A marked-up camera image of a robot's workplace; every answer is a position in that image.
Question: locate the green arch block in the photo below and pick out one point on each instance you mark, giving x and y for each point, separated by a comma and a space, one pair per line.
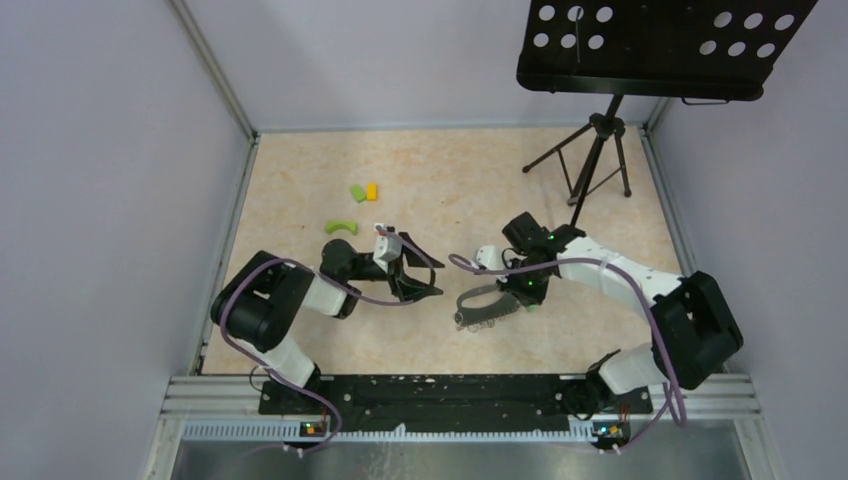
334, 226

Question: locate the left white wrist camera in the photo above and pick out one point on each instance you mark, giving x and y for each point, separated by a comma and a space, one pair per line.
387, 247

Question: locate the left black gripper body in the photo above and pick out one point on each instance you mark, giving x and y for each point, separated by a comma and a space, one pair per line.
373, 271

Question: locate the grey slotted cable duct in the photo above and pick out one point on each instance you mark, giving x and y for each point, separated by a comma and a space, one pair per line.
289, 431

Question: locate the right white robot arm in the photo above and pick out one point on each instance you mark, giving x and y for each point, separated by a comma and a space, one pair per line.
693, 331

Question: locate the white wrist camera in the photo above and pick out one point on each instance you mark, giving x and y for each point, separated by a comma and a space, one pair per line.
387, 247
488, 257

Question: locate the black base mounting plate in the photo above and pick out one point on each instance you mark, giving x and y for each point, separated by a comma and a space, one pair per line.
473, 403

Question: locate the light green flat block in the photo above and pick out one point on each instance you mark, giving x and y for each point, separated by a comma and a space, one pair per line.
358, 193

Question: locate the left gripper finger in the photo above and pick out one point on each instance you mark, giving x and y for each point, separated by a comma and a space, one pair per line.
413, 290
415, 256

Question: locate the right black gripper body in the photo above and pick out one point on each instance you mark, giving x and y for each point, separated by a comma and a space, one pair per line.
528, 284

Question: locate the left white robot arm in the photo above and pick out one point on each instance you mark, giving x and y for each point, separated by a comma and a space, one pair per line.
256, 309

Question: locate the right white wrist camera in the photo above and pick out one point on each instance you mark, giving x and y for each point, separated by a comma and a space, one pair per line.
488, 257

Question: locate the black music stand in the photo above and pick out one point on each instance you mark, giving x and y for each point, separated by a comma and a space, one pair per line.
701, 50

